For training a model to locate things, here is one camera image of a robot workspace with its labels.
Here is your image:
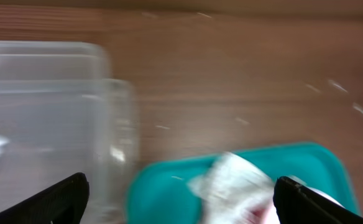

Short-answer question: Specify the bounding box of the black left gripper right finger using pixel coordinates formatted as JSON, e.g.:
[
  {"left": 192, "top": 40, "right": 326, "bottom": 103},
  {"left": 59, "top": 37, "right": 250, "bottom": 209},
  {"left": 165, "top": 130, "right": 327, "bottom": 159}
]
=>
[{"left": 273, "top": 176, "right": 363, "bottom": 224}]

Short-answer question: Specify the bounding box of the teal plastic tray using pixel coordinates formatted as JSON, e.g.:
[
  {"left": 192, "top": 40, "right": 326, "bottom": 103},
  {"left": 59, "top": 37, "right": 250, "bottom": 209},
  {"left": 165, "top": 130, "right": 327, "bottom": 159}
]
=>
[{"left": 126, "top": 142, "right": 361, "bottom": 224}]

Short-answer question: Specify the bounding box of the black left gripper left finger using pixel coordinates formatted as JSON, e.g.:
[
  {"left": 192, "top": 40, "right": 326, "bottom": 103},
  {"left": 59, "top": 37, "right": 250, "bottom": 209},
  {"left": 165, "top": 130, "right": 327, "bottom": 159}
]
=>
[{"left": 0, "top": 172, "right": 90, "bottom": 224}]

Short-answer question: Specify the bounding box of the clear plastic bin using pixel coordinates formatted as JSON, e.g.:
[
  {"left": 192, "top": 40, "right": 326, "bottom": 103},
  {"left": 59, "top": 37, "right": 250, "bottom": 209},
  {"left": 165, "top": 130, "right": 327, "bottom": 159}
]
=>
[{"left": 0, "top": 41, "right": 108, "bottom": 222}]

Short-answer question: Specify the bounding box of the clear bin lid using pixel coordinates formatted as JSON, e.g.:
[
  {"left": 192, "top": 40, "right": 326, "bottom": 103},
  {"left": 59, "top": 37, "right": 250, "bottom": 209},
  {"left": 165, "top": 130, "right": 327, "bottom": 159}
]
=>
[{"left": 84, "top": 79, "right": 139, "bottom": 223}]

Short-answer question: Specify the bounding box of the white torn wrapper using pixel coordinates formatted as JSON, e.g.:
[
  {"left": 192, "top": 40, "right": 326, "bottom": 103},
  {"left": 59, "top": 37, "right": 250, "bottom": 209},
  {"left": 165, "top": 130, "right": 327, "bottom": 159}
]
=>
[{"left": 188, "top": 152, "right": 274, "bottom": 224}]

